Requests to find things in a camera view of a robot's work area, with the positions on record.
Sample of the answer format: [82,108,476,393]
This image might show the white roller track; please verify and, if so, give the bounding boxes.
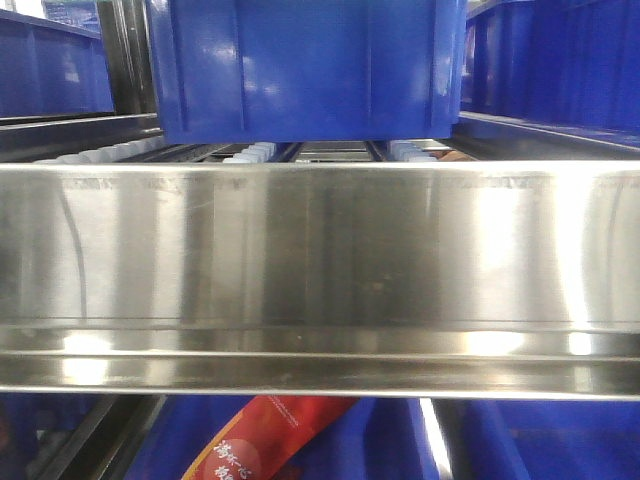
[222,142,277,164]

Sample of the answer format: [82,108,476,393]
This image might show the dark blue plastic crate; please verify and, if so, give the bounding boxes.
[146,1,467,143]

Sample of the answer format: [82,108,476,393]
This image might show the red snack package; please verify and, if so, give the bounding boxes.
[182,395,358,479]

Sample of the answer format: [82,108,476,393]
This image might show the lower dark blue crate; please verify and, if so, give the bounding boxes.
[124,395,439,479]

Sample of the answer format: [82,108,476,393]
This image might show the right dark blue crate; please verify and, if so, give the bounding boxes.
[461,1,639,134]

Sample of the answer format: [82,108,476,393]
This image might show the left dark blue crate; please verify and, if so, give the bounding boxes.
[1,10,114,118]

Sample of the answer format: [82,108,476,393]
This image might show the stainless steel rack frame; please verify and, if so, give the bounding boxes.
[0,112,640,480]

